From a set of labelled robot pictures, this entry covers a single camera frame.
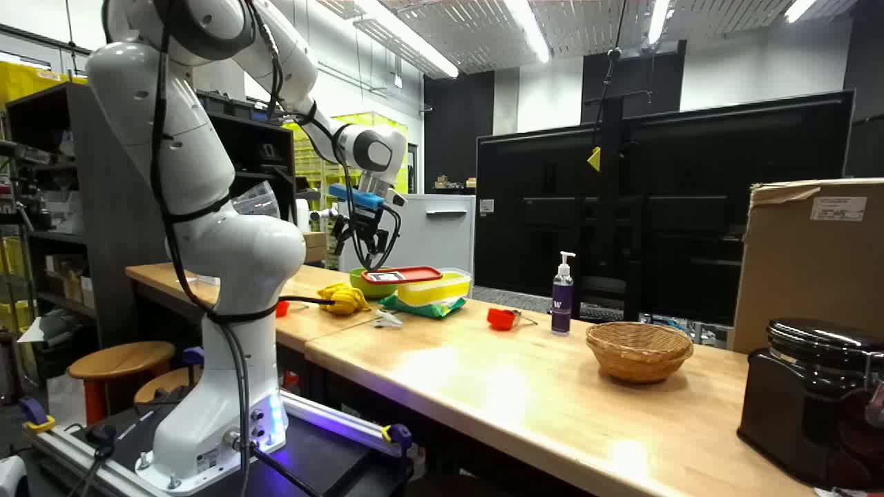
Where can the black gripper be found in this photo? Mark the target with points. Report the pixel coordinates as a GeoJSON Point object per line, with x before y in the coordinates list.
{"type": "Point", "coordinates": [368, 227]}

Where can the green plastic bowl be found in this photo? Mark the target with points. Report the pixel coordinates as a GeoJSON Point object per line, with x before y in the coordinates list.
{"type": "Point", "coordinates": [367, 288]}

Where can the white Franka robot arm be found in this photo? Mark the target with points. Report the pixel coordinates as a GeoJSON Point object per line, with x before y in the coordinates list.
{"type": "Point", "coordinates": [231, 249]}

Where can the aluminium robot base platform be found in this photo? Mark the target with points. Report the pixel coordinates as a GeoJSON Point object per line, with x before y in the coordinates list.
{"type": "Point", "coordinates": [321, 452]}

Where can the wooden bowl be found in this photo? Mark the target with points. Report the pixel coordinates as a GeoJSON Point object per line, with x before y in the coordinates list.
{"type": "Point", "coordinates": [639, 351]}

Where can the yellow crocheted cloth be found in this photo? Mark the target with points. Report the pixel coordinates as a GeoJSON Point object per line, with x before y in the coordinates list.
{"type": "Point", "coordinates": [344, 299]}

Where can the small grey metal piece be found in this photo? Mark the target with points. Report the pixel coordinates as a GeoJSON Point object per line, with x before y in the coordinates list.
{"type": "Point", "coordinates": [389, 321]}

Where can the yellow plastic container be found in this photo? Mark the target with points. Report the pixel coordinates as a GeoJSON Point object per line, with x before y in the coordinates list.
{"type": "Point", "coordinates": [433, 292]}

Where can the thin black rod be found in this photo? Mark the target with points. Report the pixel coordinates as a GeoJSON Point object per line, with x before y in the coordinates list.
{"type": "Point", "coordinates": [309, 299]}

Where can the green yellow snack bag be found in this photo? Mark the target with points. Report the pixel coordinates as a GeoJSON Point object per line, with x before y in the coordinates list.
{"type": "Point", "coordinates": [427, 310]}

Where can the clear plastic bag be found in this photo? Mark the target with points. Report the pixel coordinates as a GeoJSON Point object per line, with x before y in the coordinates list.
{"type": "Point", "coordinates": [259, 199]}

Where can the purple soap pump bottle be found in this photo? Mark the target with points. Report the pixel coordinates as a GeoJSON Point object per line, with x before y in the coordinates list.
{"type": "Point", "coordinates": [563, 299]}

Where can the round wooden stool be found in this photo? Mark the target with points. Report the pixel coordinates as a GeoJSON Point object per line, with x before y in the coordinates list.
{"type": "Point", "coordinates": [119, 361]}
{"type": "Point", "coordinates": [168, 384]}

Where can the yellow tag on pole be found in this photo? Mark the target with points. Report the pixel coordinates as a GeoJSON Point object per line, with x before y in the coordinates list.
{"type": "Point", "coordinates": [596, 159]}

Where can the black stand pole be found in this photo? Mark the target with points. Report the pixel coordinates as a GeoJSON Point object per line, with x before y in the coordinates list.
{"type": "Point", "coordinates": [611, 202]}

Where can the dark storage shelf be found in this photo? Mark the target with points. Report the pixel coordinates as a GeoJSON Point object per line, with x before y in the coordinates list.
{"type": "Point", "coordinates": [56, 231]}

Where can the large black monitor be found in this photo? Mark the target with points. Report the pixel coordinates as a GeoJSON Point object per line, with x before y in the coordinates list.
{"type": "Point", "coordinates": [737, 210]}

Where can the brown cardboard box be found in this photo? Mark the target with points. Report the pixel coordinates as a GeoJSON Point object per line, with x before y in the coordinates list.
{"type": "Point", "coordinates": [810, 277]}

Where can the black kitchen appliance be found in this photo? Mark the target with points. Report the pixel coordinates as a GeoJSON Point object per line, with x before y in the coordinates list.
{"type": "Point", "coordinates": [810, 405]}

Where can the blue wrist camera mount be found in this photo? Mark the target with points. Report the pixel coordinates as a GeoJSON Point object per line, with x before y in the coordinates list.
{"type": "Point", "coordinates": [360, 199]}

